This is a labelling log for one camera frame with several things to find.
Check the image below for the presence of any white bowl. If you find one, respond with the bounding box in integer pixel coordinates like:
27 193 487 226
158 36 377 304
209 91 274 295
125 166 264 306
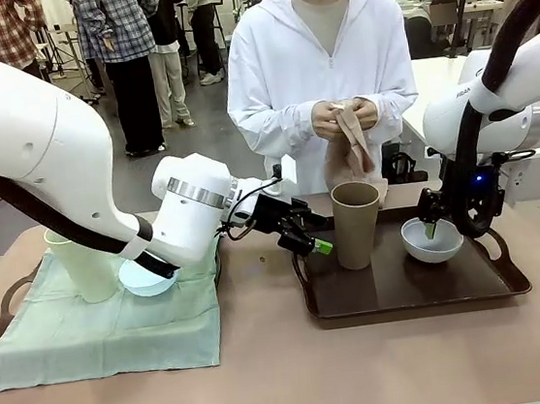
398 211 468 267

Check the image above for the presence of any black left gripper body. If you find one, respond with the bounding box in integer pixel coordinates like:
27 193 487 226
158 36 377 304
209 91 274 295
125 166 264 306
248 189 305 244

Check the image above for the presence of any person's left forearm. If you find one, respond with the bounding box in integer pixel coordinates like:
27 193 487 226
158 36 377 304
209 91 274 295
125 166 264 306
369 90 423 137

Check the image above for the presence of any person's left hand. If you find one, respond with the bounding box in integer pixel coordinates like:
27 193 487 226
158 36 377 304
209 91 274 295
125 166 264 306
348 94 381 133

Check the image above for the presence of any right arm black cable sleeve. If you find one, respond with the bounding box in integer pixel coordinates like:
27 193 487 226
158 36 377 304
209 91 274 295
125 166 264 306
425 0 540 241

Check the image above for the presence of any black tripod stand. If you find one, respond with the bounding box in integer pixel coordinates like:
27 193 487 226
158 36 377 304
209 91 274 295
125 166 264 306
440 0 494 59

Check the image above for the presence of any white side table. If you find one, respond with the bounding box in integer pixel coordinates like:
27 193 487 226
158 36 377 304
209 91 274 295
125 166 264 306
394 44 540 177

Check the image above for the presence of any tall brown cup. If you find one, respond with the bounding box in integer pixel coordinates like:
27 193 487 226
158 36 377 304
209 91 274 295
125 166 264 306
329 178 389 273

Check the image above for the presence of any person in grey hoodie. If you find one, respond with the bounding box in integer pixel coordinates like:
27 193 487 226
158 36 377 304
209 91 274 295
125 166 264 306
184 0 229 88

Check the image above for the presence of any cluttered background workbench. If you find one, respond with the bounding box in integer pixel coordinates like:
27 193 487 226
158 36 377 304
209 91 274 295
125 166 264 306
397 0 512 62

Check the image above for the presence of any beige cloth mat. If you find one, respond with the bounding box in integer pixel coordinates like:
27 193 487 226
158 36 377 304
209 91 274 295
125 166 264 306
315 96 393 216

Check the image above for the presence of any light blue bowl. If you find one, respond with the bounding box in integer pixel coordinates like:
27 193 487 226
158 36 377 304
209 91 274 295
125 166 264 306
115 252 179 300

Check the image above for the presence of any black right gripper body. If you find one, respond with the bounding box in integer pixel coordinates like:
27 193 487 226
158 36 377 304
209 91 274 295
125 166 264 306
462 154 512 233

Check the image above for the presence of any person's right hand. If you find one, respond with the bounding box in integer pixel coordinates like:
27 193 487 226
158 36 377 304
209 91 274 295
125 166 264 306
309 97 349 142

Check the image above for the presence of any left arm black cable sleeve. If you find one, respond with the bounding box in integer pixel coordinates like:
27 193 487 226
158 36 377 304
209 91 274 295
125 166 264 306
0 146 183 298

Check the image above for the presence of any thin black left camera cable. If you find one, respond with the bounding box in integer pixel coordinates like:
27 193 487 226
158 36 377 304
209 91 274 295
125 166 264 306
209 174 287 242

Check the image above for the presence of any tall pale green cup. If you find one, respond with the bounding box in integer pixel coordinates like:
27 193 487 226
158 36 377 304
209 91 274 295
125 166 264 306
42 222 118 310

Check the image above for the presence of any person in beige trousers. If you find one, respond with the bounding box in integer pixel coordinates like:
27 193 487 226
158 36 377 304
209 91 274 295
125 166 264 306
142 0 198 132

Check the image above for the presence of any person in white hoodie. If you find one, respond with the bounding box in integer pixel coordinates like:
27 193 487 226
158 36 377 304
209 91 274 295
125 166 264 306
215 0 429 204

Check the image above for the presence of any arm black cable sleeve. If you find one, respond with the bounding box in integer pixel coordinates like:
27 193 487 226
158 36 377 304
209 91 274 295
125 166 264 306
425 0 540 241
0 146 183 298

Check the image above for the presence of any person in blue plaid shirt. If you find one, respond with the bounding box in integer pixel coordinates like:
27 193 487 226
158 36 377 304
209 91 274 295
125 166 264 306
73 0 172 164

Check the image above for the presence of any green cloth mat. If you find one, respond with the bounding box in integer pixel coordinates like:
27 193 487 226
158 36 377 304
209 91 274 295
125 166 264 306
0 227 235 393

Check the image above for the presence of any person in red plaid shirt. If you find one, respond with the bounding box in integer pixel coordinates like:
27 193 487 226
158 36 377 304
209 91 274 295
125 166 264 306
0 0 53 85

